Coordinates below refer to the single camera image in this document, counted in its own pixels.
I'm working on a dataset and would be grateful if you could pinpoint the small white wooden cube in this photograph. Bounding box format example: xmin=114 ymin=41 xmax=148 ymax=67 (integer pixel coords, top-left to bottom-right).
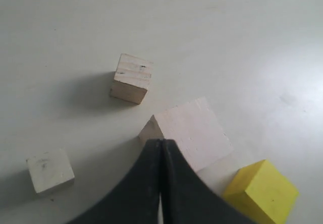
xmin=26 ymin=149 xmax=75 ymax=195

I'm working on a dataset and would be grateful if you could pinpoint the yellow cube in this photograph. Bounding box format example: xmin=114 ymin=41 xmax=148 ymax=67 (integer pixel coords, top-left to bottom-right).
xmin=223 ymin=159 xmax=299 ymax=223

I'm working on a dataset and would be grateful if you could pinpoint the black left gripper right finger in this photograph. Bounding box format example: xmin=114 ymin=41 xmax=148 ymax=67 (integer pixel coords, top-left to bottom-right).
xmin=160 ymin=140 xmax=254 ymax=223

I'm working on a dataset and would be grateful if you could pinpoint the medium wooden cube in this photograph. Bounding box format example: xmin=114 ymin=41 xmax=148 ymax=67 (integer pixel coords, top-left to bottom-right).
xmin=110 ymin=53 xmax=153 ymax=104

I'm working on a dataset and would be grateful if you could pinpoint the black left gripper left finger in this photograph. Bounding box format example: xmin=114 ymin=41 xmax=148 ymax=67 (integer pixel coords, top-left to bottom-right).
xmin=69 ymin=140 xmax=162 ymax=223

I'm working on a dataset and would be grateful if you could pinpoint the large wooden cube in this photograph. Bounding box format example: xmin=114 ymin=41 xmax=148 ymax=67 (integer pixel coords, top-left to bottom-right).
xmin=139 ymin=97 xmax=233 ymax=172

